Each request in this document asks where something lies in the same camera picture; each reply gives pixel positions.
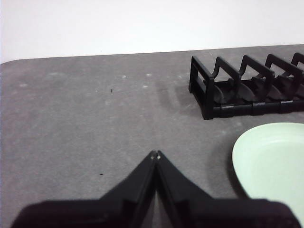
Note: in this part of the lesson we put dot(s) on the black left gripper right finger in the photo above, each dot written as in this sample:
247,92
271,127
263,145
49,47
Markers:
190,211

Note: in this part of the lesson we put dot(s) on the pale green round plate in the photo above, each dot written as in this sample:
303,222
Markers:
270,161

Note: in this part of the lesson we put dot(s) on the black plastic plate rack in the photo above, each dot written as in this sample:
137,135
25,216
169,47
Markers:
209,102

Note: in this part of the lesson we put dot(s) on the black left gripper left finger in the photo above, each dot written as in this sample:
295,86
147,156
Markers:
123,211

